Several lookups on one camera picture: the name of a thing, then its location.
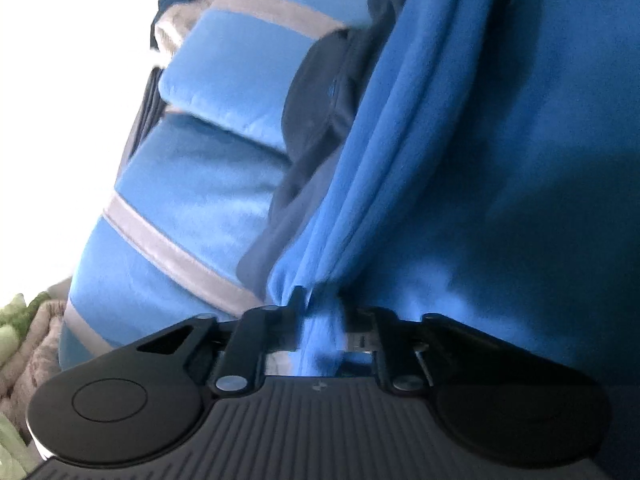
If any navy cloth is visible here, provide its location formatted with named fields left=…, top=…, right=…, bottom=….
left=152, top=0, right=196, bottom=51

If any light green cloth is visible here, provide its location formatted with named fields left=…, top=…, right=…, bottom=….
left=0, top=292, right=51, bottom=480

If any blue fleece hoodie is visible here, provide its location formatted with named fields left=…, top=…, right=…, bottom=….
left=237, top=0, right=640, bottom=391

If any white padded duvet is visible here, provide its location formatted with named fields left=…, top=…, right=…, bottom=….
left=7, top=287, right=73, bottom=441

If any blue grey-striped pillow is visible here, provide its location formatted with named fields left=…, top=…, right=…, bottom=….
left=60, top=110, right=301, bottom=366
left=157, top=0, right=418, bottom=153

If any dark striped cloth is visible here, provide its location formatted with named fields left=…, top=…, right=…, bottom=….
left=122, top=70, right=168, bottom=161

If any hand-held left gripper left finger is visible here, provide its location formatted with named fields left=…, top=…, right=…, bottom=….
left=135, top=287, right=307, bottom=396

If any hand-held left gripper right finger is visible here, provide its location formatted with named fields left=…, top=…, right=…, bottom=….
left=345, top=307, right=506, bottom=395

